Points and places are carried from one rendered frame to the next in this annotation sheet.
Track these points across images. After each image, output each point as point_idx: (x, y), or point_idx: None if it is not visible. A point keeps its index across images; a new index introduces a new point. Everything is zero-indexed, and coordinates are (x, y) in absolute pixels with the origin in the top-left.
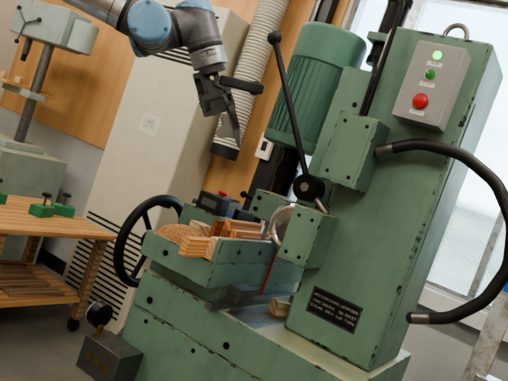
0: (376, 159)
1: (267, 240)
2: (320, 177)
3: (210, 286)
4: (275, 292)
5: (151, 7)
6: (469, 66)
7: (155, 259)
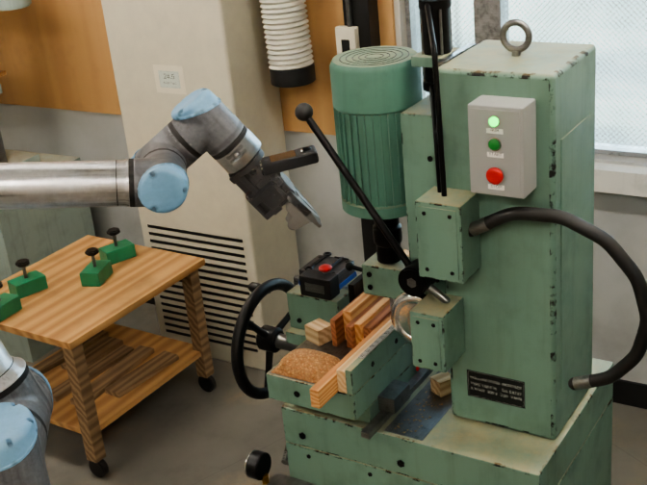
0: None
1: None
2: (423, 276)
3: (358, 416)
4: None
5: (159, 178)
6: (536, 107)
7: (289, 401)
